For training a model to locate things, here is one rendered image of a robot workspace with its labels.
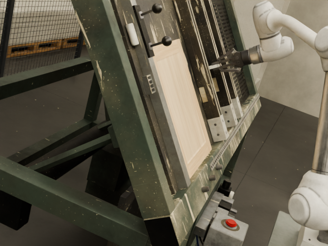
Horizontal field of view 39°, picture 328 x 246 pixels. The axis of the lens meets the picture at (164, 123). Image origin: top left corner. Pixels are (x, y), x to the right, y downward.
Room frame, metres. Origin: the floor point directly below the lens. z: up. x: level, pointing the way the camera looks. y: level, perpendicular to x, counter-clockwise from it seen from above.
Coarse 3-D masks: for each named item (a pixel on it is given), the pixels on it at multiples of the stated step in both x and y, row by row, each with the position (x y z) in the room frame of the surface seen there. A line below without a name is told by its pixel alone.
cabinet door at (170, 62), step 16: (160, 48) 1.91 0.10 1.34; (176, 48) 2.11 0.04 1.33; (160, 64) 1.86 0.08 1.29; (176, 64) 2.05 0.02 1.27; (160, 80) 1.79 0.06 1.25; (176, 80) 1.98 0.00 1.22; (176, 96) 1.91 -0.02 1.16; (192, 96) 2.11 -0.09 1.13; (176, 112) 1.85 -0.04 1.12; (192, 112) 2.04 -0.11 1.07; (176, 128) 1.78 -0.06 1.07; (192, 128) 1.97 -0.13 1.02; (192, 144) 1.90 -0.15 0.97; (208, 144) 2.10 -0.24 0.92; (192, 160) 1.83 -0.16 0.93
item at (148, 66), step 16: (128, 0) 1.73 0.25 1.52; (128, 16) 1.73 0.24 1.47; (144, 48) 1.70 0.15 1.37; (144, 64) 1.70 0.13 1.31; (160, 96) 1.68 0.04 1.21; (160, 112) 1.67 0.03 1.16; (160, 128) 1.67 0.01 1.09; (176, 144) 1.67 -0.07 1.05; (176, 160) 1.65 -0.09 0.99; (176, 176) 1.64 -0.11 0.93
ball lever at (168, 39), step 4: (164, 36) 1.66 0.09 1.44; (168, 36) 1.66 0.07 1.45; (164, 40) 1.64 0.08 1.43; (168, 40) 1.64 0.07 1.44; (148, 44) 1.72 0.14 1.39; (152, 44) 1.71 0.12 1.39; (156, 44) 1.69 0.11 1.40; (164, 44) 1.64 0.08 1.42; (168, 44) 1.64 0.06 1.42; (152, 48) 1.72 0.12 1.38
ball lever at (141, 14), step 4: (156, 4) 1.66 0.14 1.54; (160, 4) 1.67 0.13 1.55; (152, 8) 1.66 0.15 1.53; (156, 8) 1.66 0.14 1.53; (160, 8) 1.66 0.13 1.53; (140, 12) 1.73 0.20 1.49; (144, 12) 1.72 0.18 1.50; (148, 12) 1.70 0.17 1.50; (156, 12) 1.66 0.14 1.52; (160, 12) 1.67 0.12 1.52; (140, 16) 1.73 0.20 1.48
